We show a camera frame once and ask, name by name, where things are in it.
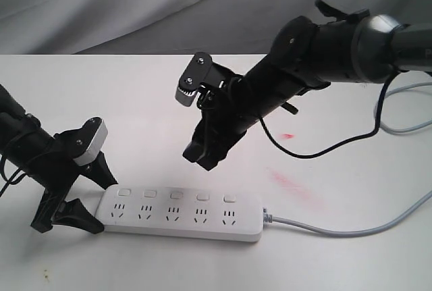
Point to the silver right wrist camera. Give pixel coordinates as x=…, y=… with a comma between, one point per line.
x=192, y=78

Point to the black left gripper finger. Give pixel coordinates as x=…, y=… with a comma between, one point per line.
x=99, y=172
x=74, y=214

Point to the grey backdrop cloth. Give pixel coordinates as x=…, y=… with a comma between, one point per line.
x=167, y=26

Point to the white five-socket power strip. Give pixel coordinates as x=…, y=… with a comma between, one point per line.
x=182, y=212

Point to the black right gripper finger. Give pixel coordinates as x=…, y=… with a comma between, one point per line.
x=215, y=149
x=197, y=148

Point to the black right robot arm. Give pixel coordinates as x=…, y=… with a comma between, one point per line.
x=304, y=56

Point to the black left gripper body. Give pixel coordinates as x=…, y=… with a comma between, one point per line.
x=48, y=160

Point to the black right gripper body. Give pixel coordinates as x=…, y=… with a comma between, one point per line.
x=229, y=110

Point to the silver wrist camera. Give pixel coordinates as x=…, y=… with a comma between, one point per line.
x=88, y=141
x=192, y=78

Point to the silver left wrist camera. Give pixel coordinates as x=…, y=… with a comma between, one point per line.
x=88, y=141

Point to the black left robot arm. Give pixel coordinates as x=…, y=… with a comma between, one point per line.
x=13, y=118

